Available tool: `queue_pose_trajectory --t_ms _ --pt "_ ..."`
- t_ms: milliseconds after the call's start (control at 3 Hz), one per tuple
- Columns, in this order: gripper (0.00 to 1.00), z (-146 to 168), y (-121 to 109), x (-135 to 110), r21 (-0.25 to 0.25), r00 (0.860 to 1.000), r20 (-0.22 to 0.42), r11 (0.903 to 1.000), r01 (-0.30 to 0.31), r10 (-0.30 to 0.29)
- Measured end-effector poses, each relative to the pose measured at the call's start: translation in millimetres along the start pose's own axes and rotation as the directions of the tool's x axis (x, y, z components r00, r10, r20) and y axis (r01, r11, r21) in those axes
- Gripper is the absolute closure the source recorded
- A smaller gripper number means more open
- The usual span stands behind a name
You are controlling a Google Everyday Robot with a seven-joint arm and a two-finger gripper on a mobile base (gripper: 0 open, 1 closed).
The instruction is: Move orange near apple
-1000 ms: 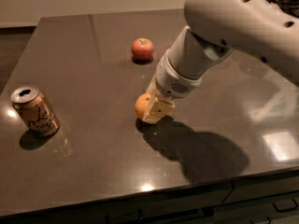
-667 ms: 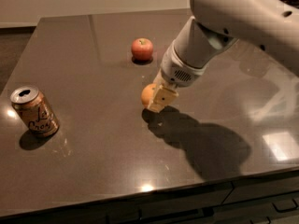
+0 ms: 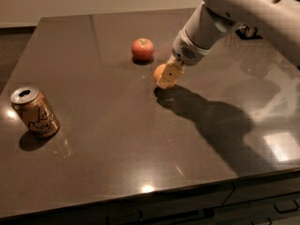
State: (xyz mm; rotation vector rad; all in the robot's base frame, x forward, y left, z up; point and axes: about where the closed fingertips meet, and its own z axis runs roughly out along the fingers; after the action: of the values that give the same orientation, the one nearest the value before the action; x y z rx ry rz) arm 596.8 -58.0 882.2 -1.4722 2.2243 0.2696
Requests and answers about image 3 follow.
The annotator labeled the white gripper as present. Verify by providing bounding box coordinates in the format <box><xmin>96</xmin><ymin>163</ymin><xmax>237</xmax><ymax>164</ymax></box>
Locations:
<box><xmin>158</xmin><ymin>29</ymin><xmax>210</xmax><ymax>84</ymax></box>

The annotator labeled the orange fruit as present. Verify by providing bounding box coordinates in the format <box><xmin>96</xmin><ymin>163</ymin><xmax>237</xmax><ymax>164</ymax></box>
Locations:
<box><xmin>153</xmin><ymin>64</ymin><xmax>176</xmax><ymax>89</ymax></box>

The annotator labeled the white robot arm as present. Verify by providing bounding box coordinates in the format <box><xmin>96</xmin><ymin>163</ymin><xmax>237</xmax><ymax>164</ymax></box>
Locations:
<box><xmin>156</xmin><ymin>0</ymin><xmax>300</xmax><ymax>89</ymax></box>

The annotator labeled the red apple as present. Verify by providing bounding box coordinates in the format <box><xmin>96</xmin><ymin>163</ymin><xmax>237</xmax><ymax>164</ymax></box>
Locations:
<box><xmin>131</xmin><ymin>37</ymin><xmax>154</xmax><ymax>62</ymax></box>

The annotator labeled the LaCroix soda can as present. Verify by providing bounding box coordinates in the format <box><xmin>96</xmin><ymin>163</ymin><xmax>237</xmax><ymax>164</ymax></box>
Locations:
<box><xmin>10</xmin><ymin>86</ymin><xmax>59</xmax><ymax>139</ymax></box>

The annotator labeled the black wire basket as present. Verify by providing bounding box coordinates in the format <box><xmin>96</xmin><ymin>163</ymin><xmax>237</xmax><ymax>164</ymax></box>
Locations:
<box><xmin>235</xmin><ymin>24</ymin><xmax>262</xmax><ymax>40</ymax></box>

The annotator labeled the black drawer handle left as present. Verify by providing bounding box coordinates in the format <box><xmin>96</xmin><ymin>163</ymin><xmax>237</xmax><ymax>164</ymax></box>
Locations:
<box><xmin>106</xmin><ymin>211</ymin><xmax>143</xmax><ymax>225</ymax></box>

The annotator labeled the black drawer handle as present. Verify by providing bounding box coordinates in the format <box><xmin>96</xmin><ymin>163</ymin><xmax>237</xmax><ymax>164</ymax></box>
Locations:
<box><xmin>274</xmin><ymin>200</ymin><xmax>300</xmax><ymax>214</ymax></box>
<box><xmin>106</xmin><ymin>211</ymin><xmax>143</xmax><ymax>225</ymax></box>

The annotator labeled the black drawer handle right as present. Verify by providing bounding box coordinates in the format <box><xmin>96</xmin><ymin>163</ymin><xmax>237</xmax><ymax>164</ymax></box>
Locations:
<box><xmin>274</xmin><ymin>200</ymin><xmax>300</xmax><ymax>214</ymax></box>

